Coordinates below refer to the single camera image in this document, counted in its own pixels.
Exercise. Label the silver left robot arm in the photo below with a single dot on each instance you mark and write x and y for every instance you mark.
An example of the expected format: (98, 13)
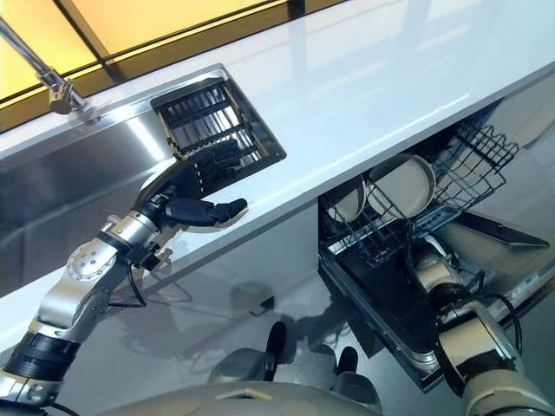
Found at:
(82, 268)

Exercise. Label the robot left leg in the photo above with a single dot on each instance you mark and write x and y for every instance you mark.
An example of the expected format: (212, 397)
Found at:
(243, 368)

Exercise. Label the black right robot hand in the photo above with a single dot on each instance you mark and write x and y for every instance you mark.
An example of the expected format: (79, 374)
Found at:
(429, 243)

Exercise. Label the grey robot torso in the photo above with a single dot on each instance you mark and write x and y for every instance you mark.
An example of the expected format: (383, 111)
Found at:
(225, 401)

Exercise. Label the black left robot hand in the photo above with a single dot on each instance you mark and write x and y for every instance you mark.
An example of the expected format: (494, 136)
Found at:
(186, 182)

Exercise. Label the chrome kitchen faucet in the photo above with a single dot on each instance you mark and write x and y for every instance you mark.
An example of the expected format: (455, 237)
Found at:
(47, 73)

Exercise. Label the open dishwasher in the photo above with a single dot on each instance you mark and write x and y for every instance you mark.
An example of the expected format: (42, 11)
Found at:
(381, 294)

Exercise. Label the black dish drying rack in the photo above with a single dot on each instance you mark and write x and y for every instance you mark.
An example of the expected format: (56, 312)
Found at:
(204, 117)

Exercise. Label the black window frame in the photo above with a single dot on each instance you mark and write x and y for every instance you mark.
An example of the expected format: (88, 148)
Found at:
(99, 60)

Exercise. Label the robot leg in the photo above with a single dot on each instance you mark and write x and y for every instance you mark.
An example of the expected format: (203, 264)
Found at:
(243, 368)
(351, 381)

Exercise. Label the large beige plate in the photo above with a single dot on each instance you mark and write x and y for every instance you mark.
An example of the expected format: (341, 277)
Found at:
(401, 184)

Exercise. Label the stainless steel sink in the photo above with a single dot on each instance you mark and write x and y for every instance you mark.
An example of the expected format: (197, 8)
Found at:
(78, 164)

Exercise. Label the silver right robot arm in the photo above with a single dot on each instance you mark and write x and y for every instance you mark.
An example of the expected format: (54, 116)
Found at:
(472, 338)

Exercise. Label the robot right leg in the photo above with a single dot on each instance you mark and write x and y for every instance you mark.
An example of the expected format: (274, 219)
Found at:
(351, 381)

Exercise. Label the small beige plate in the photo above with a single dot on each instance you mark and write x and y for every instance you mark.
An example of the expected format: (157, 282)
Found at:
(349, 203)

